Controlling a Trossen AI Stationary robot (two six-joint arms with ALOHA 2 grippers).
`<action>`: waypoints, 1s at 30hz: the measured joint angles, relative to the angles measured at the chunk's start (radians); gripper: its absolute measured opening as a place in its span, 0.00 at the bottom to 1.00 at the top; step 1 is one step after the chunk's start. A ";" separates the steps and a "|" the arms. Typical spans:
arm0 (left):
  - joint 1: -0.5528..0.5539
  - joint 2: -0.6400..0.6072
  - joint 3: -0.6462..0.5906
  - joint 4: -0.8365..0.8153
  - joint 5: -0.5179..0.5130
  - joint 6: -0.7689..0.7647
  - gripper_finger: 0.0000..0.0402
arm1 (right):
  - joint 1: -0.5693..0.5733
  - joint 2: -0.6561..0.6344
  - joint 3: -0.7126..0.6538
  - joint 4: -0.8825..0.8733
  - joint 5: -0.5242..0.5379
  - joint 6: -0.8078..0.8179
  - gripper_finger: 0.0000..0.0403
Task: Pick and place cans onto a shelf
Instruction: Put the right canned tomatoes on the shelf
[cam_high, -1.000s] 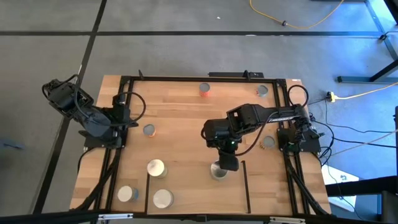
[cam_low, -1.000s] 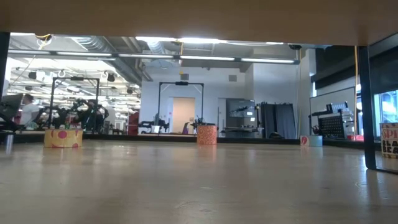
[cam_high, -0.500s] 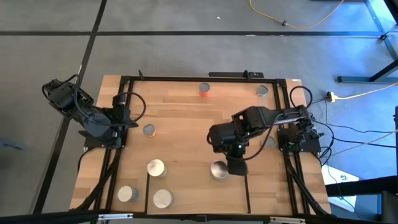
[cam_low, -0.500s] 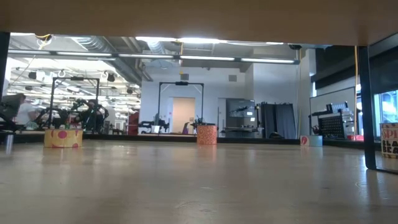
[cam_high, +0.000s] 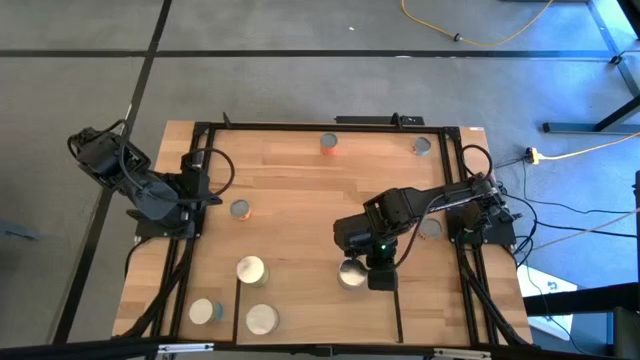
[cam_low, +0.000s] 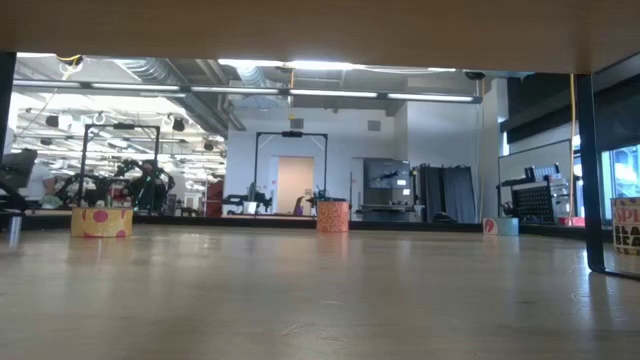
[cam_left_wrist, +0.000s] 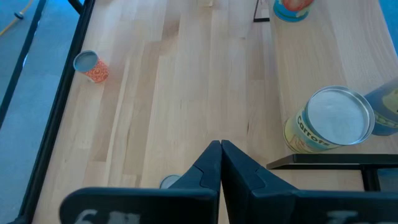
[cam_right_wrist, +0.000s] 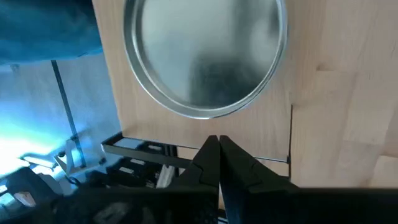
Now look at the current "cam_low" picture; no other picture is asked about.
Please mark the tan door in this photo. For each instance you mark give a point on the tan door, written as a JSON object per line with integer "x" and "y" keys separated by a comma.
{"x": 295, "y": 180}

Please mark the black dome-shaped object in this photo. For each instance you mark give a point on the black dome-shaped object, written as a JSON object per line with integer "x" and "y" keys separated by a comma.
{"x": 444, "y": 218}

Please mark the black hanging lamp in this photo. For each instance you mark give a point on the black hanging lamp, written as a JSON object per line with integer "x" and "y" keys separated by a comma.
{"x": 178, "y": 125}
{"x": 52, "y": 121}
{"x": 209, "y": 146}

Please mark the bright ceiling light strip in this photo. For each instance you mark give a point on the bright ceiling light strip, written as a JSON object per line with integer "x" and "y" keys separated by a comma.
{"x": 320, "y": 65}

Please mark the dark grey curtain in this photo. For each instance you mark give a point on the dark grey curtain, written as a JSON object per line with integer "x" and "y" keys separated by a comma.
{"x": 455, "y": 195}

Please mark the short yellow red-dotted can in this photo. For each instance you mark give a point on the short yellow red-dotted can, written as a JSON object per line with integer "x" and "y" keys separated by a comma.
{"x": 100, "y": 225}

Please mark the black ceiling dome camera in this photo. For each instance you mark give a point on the black ceiling dome camera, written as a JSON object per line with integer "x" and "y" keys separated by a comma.
{"x": 475, "y": 75}

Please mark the pale blue container red logo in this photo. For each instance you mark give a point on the pale blue container red logo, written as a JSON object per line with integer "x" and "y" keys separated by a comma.
{"x": 507, "y": 226}

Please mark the wooden desk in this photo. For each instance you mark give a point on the wooden desk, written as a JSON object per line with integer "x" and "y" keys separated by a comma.
{"x": 65, "y": 212}

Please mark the red cabinet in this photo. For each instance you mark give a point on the red cabinet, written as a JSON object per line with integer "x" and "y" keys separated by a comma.
{"x": 215, "y": 200}

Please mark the black monitor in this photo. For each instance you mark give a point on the black monitor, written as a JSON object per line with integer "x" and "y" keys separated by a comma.
{"x": 17, "y": 170}

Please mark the grey ventilation duct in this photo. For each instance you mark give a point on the grey ventilation duct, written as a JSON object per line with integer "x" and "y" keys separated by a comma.
{"x": 200, "y": 110}

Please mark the small silver metal post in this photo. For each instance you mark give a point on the small silver metal post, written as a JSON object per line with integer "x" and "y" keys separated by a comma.
{"x": 15, "y": 230}

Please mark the black camera gantry frame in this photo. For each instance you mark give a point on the black camera gantry frame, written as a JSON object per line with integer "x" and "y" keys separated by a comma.
{"x": 291, "y": 134}
{"x": 120, "y": 126}

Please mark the white wall board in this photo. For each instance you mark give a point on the white wall board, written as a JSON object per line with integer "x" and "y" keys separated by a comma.
{"x": 535, "y": 155}

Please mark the orange can with yellow circles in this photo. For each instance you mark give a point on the orange can with yellow circles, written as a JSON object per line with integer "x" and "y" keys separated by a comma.
{"x": 332, "y": 217}

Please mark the black aluminium table frame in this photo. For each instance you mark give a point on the black aluminium table frame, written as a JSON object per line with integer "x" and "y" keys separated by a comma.
{"x": 400, "y": 226}

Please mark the red low object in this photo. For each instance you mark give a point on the red low object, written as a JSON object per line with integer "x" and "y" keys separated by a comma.
{"x": 572, "y": 221}

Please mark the grey wall vent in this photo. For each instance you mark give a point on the grey wall vent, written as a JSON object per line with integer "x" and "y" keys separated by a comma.
{"x": 296, "y": 123}
{"x": 374, "y": 125}

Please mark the bright window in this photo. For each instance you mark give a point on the bright window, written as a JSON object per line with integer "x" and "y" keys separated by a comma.
{"x": 620, "y": 170}

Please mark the black pegboard cart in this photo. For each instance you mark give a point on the black pegboard cart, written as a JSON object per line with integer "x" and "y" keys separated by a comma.
{"x": 535, "y": 202}

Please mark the wooden shelf with black legs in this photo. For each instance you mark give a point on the wooden shelf with black legs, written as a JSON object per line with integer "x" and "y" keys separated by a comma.
{"x": 320, "y": 30}

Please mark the long ceiling light bar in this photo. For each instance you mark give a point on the long ceiling light bar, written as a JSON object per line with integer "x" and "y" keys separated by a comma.
{"x": 235, "y": 90}

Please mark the pale green object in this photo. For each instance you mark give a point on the pale green object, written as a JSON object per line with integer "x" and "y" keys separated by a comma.
{"x": 51, "y": 202}

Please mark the small white box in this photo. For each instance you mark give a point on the small white box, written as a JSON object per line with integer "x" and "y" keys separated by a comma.
{"x": 250, "y": 207}

